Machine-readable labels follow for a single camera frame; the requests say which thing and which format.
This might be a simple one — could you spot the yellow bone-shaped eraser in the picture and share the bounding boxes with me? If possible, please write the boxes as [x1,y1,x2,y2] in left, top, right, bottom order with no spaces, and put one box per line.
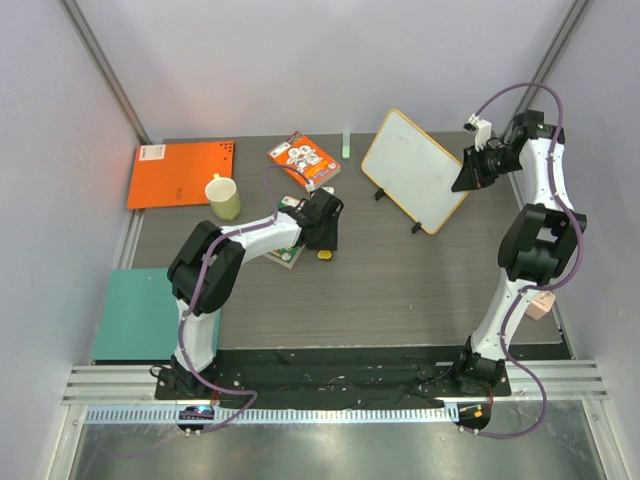
[316,249,334,261]

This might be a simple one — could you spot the yellow framed whiteboard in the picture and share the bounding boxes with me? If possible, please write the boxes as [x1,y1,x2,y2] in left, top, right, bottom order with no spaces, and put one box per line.
[361,109,469,235]

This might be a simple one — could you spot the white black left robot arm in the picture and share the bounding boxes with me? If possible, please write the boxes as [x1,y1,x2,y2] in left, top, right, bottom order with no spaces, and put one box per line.
[167,188,344,399]

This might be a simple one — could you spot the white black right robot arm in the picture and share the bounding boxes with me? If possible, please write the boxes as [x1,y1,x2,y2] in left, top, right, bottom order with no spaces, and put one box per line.
[450,110,587,396]

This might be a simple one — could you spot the green paperback book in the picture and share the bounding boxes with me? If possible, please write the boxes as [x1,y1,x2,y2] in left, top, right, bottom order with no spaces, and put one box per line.
[263,195,305,269]

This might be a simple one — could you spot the orange paperback book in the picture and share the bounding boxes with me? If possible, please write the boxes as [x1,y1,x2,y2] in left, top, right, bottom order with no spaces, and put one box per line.
[267,131,341,192]

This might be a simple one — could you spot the green marker pen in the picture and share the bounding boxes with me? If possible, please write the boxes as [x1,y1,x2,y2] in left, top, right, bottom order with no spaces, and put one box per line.
[341,130,351,159]

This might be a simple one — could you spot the cream paper cup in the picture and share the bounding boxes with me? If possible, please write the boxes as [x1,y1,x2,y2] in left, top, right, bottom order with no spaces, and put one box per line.
[204,173,241,221]

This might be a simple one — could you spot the pink box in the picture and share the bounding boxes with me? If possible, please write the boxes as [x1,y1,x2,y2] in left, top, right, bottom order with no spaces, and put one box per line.
[526,291,556,321]

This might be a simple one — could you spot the teal board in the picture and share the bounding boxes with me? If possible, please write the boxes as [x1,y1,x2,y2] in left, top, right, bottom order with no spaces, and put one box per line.
[92,268,190,363]

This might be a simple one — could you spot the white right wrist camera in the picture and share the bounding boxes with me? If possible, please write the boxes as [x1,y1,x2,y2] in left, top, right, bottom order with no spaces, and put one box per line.
[463,114,492,151]

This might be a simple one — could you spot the wire whiteboard stand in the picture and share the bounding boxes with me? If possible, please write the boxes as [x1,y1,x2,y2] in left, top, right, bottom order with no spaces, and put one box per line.
[374,187,422,234]

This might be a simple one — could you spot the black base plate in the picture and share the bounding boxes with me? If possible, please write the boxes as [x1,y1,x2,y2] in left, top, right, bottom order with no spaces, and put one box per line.
[149,346,511,411]

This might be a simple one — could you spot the aluminium frame rail right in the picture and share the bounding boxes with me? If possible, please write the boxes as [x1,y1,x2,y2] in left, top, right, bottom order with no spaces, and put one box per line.
[503,0,594,134]

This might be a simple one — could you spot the aluminium frame rail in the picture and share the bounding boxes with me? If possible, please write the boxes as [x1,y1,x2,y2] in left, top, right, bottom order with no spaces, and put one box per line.
[503,0,594,134]
[59,0,151,145]

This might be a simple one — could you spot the slotted cable duct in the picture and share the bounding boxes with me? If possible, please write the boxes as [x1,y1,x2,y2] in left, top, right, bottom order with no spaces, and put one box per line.
[85,403,459,425]

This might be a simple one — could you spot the aluminium frame rail left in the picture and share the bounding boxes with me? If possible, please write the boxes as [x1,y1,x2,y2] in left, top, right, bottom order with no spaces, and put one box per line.
[59,0,151,145]

